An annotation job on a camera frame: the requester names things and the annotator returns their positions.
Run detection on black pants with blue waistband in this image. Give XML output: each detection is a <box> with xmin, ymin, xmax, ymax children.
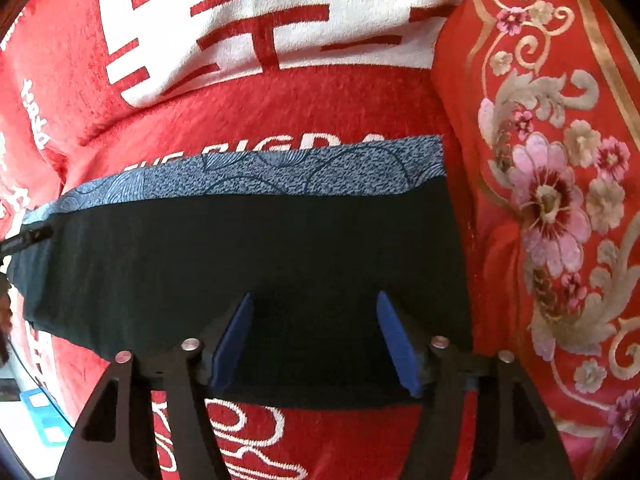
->
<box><xmin>9</xmin><ymin>135</ymin><xmax>476</xmax><ymax>411</ymax></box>

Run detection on black cable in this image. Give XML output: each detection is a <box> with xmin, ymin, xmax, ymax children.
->
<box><xmin>9</xmin><ymin>337</ymin><xmax>68</xmax><ymax>428</ymax></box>

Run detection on blue box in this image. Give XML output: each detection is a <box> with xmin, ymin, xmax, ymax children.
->
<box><xmin>17</xmin><ymin>390</ymin><xmax>72</xmax><ymax>448</ymax></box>

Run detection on red printed blanket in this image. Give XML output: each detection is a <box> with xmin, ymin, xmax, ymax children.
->
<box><xmin>0</xmin><ymin>0</ymin><xmax>501</xmax><ymax>480</ymax></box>

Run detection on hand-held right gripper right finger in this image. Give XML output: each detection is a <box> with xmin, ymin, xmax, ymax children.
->
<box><xmin>375</xmin><ymin>290</ymin><xmax>586</xmax><ymax>480</ymax></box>

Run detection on red floral quilt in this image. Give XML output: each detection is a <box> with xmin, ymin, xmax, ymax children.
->
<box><xmin>430</xmin><ymin>0</ymin><xmax>640</xmax><ymax>480</ymax></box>

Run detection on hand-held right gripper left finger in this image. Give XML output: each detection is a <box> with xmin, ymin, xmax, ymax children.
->
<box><xmin>54</xmin><ymin>292</ymin><xmax>257</xmax><ymax>480</ymax></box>

